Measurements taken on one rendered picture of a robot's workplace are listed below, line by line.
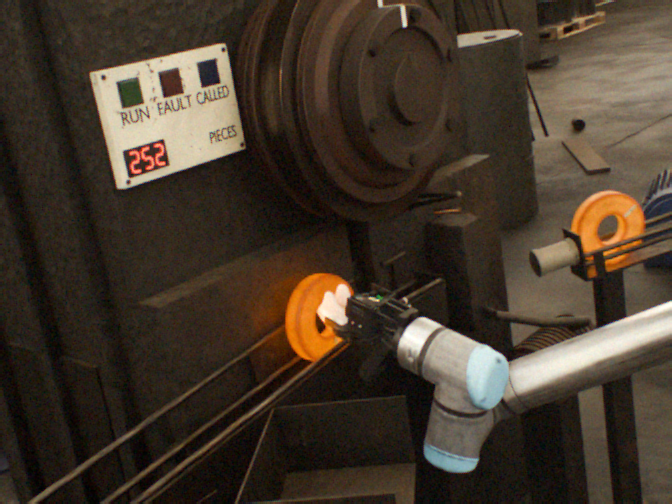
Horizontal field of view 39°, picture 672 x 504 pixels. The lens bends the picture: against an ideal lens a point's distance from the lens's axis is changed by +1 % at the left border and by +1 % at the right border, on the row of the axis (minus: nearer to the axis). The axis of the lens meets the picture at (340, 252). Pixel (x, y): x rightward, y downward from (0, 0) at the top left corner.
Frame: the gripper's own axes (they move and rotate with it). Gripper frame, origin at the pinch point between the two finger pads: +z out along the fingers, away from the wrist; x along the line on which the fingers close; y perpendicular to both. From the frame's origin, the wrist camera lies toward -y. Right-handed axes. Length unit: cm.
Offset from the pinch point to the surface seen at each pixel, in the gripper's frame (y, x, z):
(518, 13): -137, -716, 379
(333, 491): -8.8, 26.5, -26.8
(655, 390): -75, -128, -20
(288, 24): 48.7, -0.5, 9.5
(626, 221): 1, -71, -24
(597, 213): 3, -65, -20
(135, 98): 39.0, 22.6, 19.9
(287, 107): 36.7, 3.2, 6.0
